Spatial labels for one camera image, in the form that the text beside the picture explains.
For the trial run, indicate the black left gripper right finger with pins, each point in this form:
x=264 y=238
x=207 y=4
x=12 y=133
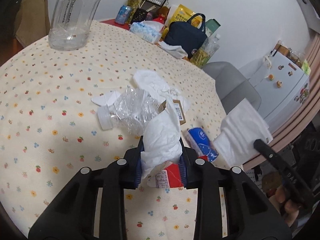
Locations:
x=229 y=204

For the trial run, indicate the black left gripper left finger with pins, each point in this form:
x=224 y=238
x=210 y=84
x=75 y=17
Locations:
x=92 y=203

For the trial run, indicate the red paper carton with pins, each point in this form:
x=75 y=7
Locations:
x=168 y=178

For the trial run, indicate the blue tissue pack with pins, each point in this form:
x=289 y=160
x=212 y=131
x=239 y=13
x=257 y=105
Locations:
x=199 y=141

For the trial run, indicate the small brown cardboard box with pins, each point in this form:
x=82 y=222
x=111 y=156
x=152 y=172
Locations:
x=178 y=109

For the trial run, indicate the white paper piece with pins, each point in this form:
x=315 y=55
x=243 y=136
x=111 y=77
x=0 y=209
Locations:
x=106 y=99

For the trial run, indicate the crushed clear plastic bottle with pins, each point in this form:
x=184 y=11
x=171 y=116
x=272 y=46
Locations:
x=133 y=111

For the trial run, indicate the person's right hand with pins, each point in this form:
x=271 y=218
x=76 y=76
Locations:
x=291 y=208

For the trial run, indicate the pink curtain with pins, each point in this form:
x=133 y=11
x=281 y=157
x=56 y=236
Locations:
x=286 y=133

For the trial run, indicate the white folded paper towel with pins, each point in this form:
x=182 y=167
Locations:
x=242 y=126

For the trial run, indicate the white refrigerator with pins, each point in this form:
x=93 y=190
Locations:
x=281 y=84

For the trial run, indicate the grey chair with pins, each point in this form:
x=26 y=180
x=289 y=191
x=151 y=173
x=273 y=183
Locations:
x=231 y=86

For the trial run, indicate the large white crumpled tissue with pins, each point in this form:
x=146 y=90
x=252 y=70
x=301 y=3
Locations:
x=158 y=88

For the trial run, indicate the green tea plastic bottle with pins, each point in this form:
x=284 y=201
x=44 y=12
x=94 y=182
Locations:
x=206 y=51

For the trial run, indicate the white paper on table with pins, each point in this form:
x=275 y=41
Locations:
x=176 y=51

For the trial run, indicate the green carton box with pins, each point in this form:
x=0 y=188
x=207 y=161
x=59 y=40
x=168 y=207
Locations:
x=211 y=26

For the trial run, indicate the navy lunch bag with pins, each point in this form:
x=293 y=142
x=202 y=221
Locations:
x=183 y=34

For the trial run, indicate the tan jacket on chair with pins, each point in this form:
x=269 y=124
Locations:
x=32 y=21

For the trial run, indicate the blue tissue box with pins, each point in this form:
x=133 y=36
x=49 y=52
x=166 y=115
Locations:
x=149 y=31

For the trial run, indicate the blue drink can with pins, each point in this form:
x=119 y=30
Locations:
x=123 y=15

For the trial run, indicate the yellow snack bag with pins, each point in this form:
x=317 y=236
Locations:
x=177 y=13

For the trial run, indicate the black mesh pen holder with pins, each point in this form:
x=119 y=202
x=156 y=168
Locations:
x=139 y=16

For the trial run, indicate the large clear water jug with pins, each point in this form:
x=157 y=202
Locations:
x=71 y=22

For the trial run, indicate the red white bottle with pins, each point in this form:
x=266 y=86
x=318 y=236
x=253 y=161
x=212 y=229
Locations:
x=161 y=15

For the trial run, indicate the yellow-green drink bottle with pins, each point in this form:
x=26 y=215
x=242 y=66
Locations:
x=134 y=5

